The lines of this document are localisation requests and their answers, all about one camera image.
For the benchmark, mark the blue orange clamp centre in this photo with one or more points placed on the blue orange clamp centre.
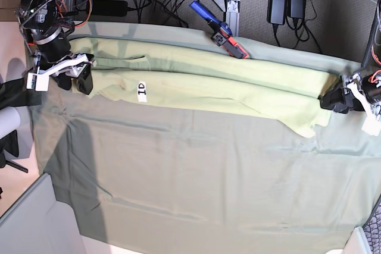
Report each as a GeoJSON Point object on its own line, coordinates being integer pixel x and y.
{"type": "Point", "coordinates": [222, 34]}

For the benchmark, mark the aluminium frame post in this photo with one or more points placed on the aluminium frame post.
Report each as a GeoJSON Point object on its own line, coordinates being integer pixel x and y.
{"type": "Point", "coordinates": [231, 9]}

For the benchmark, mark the white cylinder post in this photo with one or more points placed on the white cylinder post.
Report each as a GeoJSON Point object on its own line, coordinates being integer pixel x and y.
{"type": "Point", "coordinates": [10, 120]}

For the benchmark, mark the black power brick left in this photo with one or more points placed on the black power brick left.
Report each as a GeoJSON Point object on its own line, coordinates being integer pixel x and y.
{"type": "Point", "coordinates": [112, 8]}

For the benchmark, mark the black power adapter right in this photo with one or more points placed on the black power adapter right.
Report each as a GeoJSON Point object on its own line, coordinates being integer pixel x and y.
{"type": "Point", "coordinates": [276, 12]}

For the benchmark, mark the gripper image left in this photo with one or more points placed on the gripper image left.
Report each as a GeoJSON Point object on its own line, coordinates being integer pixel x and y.
{"type": "Point", "coordinates": [84, 86]}

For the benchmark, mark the white bin bottom left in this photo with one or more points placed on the white bin bottom left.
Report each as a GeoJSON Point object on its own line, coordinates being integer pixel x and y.
{"type": "Point", "coordinates": [38, 223]}

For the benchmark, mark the dark green cloth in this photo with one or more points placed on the dark green cloth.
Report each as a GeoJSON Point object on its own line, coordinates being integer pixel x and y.
{"type": "Point", "coordinates": [15, 94]}

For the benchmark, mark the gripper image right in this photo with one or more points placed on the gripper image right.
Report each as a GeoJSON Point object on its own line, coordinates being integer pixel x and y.
{"type": "Point", "coordinates": [349, 97]}

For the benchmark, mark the patterned mat corner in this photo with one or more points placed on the patterned mat corner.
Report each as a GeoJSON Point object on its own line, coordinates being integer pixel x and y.
{"type": "Point", "coordinates": [372, 229]}

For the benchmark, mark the light yellow-green T-shirt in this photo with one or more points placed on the light yellow-green T-shirt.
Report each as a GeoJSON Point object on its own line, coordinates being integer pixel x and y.
{"type": "Point", "coordinates": [176, 77]}

